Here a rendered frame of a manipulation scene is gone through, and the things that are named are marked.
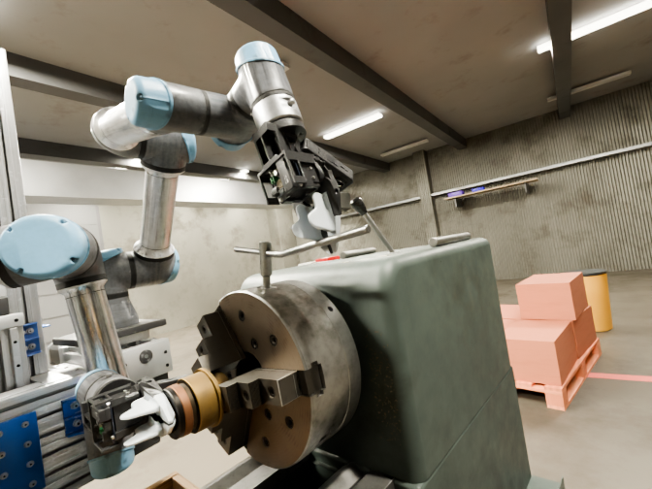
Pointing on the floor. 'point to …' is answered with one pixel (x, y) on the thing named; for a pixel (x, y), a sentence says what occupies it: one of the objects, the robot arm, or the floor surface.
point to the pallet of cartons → (551, 336)
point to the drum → (598, 297)
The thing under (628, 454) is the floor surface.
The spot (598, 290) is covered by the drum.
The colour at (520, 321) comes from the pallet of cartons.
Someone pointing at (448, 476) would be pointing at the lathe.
